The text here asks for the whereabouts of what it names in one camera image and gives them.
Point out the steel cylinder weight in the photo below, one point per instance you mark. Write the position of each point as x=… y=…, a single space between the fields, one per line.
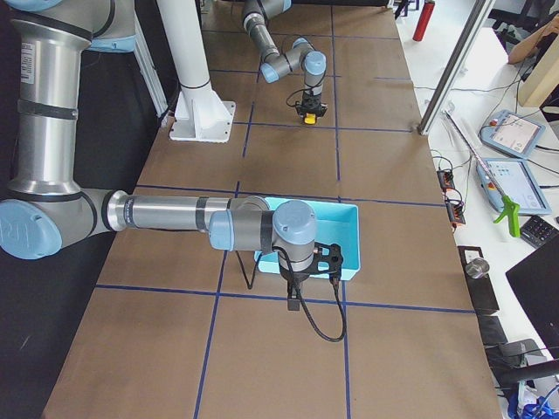
x=477 y=268

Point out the red fire extinguisher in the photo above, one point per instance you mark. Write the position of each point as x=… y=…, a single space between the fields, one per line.
x=423 y=21

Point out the seated person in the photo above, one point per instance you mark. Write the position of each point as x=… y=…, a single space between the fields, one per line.
x=528 y=46

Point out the green handled reacher grabber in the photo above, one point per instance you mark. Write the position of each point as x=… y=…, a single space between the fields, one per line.
x=510 y=208

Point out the aluminium frame post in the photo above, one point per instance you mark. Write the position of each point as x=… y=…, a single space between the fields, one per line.
x=474 y=23

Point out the teach pendant tablet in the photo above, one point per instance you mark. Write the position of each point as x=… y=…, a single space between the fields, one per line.
x=517 y=181
x=511 y=134

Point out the upper teach pendant tablet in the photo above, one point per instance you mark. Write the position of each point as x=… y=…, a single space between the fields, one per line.
x=511 y=134

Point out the yellow beetle toy car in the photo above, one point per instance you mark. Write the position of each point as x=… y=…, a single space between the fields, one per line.
x=310 y=119

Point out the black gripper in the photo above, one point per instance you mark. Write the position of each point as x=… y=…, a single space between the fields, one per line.
x=293 y=277
x=310 y=104

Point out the lower teach pendant tablet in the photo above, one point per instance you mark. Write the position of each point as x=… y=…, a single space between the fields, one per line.
x=517 y=181

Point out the black keyboard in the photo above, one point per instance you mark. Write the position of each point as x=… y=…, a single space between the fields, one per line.
x=538 y=232

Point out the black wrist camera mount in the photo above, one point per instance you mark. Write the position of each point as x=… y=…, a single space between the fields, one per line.
x=327 y=260

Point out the light blue plastic bin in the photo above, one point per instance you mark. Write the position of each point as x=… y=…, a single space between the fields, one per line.
x=337 y=223

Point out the black laptop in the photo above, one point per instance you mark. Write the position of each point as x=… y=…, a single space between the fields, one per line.
x=534 y=281

